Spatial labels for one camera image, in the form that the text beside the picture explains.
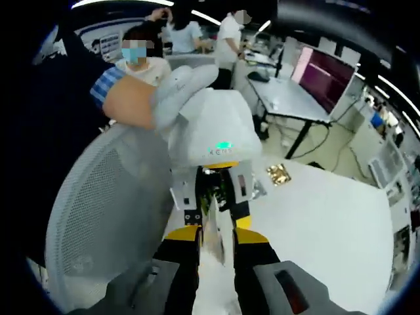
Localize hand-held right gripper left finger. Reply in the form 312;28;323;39
70;226;202;315

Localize black monitor stand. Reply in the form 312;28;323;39
274;45;286;78

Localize grey mesh office chair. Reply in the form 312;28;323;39
44;126;175;298

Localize gold foil packet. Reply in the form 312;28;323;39
265;163;293;186

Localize white desk black legs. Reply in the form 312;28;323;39
247;70;333;161

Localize person's left hand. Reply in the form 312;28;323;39
150;64;220;140

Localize white skincare tube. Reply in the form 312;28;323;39
193;193;242;315

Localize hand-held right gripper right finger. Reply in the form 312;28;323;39
232;228;345;315

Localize computer monitor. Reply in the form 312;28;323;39
290;45;359;116

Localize green black packet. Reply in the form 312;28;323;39
199;177;268;211

